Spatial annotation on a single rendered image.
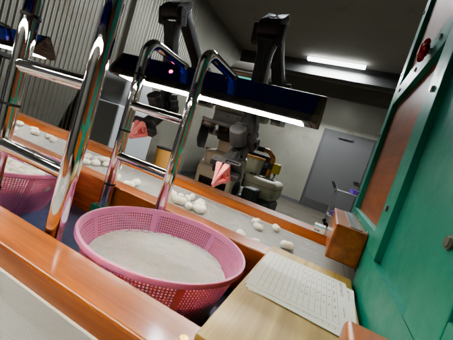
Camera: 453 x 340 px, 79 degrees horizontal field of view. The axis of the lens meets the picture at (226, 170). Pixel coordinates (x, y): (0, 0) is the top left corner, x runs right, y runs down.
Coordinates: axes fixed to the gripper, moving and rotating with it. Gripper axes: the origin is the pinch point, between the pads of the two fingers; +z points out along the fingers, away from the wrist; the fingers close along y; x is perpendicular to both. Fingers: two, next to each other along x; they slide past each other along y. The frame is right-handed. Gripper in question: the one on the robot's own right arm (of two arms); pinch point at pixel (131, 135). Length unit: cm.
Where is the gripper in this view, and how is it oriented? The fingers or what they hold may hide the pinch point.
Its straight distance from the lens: 113.6
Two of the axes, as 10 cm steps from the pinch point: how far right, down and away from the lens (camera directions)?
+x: 0.1, 7.4, 6.7
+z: -4.7, 6.0, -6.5
